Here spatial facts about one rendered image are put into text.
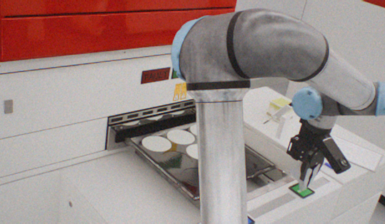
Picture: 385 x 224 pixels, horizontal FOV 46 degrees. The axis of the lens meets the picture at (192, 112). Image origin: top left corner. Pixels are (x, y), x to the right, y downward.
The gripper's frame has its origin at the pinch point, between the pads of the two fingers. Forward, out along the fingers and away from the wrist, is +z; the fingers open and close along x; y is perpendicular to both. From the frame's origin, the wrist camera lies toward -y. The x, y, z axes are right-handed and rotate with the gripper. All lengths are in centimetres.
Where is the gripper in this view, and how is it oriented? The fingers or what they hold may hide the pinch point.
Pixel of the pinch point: (304, 188)
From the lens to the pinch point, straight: 134.9
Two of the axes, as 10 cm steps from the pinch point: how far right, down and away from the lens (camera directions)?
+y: -6.4, -4.4, 6.4
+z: -1.7, 8.8, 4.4
